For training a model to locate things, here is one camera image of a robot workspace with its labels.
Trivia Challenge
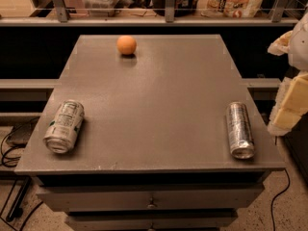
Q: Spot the silver redbull can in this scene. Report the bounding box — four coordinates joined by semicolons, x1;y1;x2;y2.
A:
226;102;255;160

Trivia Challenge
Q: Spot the orange fruit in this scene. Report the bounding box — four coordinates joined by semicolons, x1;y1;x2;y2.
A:
116;36;137;55

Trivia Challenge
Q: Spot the printed snack bag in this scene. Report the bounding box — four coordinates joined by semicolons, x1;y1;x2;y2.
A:
197;0;263;18

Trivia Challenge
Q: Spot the round drawer knob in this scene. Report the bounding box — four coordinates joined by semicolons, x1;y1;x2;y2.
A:
147;201;157;210

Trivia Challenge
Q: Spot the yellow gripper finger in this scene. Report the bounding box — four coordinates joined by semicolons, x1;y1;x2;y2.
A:
268;72;308;136

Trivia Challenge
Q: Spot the black floor cable right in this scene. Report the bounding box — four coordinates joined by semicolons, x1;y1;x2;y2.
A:
269;168;292;231

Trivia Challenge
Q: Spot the metal shelf rail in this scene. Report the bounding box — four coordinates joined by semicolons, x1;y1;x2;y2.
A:
0;0;307;27

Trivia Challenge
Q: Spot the grey drawer cabinet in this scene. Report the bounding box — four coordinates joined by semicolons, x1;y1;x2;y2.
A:
16;35;285;231

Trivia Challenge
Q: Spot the white green 7up can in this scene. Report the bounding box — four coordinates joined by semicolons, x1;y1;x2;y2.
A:
43;100;85;154

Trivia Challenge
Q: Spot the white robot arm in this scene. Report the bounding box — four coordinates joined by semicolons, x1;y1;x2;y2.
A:
268;14;308;136

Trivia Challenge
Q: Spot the black cables left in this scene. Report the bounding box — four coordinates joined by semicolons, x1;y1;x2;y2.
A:
0;117;44;231

